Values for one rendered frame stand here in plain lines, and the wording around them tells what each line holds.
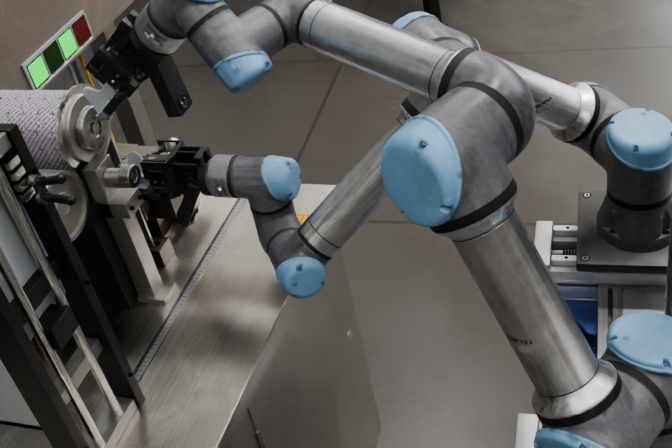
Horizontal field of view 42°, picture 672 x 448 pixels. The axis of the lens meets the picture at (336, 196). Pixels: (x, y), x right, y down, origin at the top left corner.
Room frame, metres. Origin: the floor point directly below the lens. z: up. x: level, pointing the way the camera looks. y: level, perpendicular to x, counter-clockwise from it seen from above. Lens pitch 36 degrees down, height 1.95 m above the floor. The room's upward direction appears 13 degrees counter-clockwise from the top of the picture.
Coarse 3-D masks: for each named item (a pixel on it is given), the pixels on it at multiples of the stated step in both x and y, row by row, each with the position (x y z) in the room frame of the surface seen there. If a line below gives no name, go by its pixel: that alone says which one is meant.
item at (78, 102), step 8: (80, 96) 1.31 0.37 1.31; (72, 104) 1.29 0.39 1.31; (80, 104) 1.30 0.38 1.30; (88, 104) 1.32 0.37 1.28; (72, 112) 1.28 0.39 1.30; (72, 120) 1.27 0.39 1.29; (64, 128) 1.26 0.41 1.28; (72, 128) 1.26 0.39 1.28; (72, 136) 1.26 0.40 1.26; (72, 144) 1.25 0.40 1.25; (104, 144) 1.32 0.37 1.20; (72, 152) 1.25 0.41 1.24; (80, 152) 1.26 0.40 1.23; (88, 152) 1.28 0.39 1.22; (96, 152) 1.29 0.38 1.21; (80, 160) 1.26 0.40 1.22; (88, 160) 1.27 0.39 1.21
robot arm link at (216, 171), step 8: (216, 160) 1.27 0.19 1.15; (224, 160) 1.27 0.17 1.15; (208, 168) 1.26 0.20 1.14; (216, 168) 1.26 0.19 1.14; (224, 168) 1.25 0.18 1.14; (208, 176) 1.25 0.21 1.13; (216, 176) 1.25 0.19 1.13; (224, 176) 1.24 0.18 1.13; (208, 184) 1.25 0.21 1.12; (216, 184) 1.25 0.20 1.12; (224, 184) 1.24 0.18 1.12; (216, 192) 1.25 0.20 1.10; (224, 192) 1.24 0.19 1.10
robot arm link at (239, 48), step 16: (208, 16) 1.15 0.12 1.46; (224, 16) 1.16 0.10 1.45; (240, 16) 1.18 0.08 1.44; (256, 16) 1.18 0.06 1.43; (272, 16) 1.18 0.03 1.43; (192, 32) 1.15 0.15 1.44; (208, 32) 1.14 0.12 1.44; (224, 32) 1.14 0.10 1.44; (240, 32) 1.15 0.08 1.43; (256, 32) 1.15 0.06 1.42; (272, 32) 1.16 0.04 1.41; (208, 48) 1.14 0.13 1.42; (224, 48) 1.13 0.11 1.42; (240, 48) 1.13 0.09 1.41; (256, 48) 1.14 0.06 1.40; (272, 48) 1.16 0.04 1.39; (208, 64) 1.14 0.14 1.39; (224, 64) 1.12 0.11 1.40; (240, 64) 1.11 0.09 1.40; (256, 64) 1.11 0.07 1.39; (224, 80) 1.12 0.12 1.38; (240, 80) 1.10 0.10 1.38; (256, 80) 1.13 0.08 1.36
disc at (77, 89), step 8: (72, 88) 1.31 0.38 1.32; (80, 88) 1.33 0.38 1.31; (64, 96) 1.29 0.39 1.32; (72, 96) 1.30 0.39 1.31; (64, 104) 1.28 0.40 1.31; (64, 112) 1.27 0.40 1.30; (56, 120) 1.25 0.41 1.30; (64, 120) 1.27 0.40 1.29; (56, 128) 1.25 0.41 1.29; (56, 136) 1.24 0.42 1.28; (64, 136) 1.25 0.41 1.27; (64, 144) 1.25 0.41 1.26; (64, 152) 1.24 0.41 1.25; (104, 152) 1.32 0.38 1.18; (72, 160) 1.25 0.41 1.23; (80, 168) 1.26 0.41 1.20
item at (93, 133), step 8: (80, 112) 1.29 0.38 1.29; (88, 112) 1.29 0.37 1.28; (80, 120) 1.28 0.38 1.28; (88, 120) 1.29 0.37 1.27; (96, 120) 1.31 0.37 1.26; (104, 120) 1.32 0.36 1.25; (80, 128) 1.27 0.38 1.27; (88, 128) 1.28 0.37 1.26; (96, 128) 1.30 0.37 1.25; (104, 128) 1.31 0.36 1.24; (80, 136) 1.26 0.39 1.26; (88, 136) 1.27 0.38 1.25; (96, 136) 1.29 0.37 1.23; (104, 136) 1.31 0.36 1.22; (80, 144) 1.27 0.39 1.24; (88, 144) 1.26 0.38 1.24; (96, 144) 1.28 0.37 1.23
